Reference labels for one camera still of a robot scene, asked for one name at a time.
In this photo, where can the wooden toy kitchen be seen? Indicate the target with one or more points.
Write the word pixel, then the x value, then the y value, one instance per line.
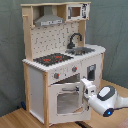
pixel 45 40

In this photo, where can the grey range hood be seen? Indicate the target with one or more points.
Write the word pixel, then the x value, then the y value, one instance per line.
pixel 48 18

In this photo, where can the left red stove knob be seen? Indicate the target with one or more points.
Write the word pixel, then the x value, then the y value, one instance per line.
pixel 56 75

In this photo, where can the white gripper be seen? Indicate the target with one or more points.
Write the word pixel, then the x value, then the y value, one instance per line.
pixel 86 89

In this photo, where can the right red stove knob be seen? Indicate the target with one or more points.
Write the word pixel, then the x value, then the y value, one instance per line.
pixel 74 69

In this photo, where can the black toy stovetop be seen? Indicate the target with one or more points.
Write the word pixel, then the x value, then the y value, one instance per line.
pixel 52 59

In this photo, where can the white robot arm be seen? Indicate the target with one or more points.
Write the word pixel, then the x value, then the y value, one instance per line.
pixel 104 102

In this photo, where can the metal toy sink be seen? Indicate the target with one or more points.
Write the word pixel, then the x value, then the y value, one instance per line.
pixel 79 51

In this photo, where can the toy microwave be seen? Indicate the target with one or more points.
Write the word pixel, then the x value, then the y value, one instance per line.
pixel 78 11

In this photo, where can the white cupboard door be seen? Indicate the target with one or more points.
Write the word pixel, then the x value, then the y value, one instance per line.
pixel 92 69

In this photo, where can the red stove knob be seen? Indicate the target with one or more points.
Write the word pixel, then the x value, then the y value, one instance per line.
pixel 56 75
pixel 74 69

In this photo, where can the white oven door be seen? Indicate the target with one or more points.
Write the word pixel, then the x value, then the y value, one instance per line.
pixel 66 104

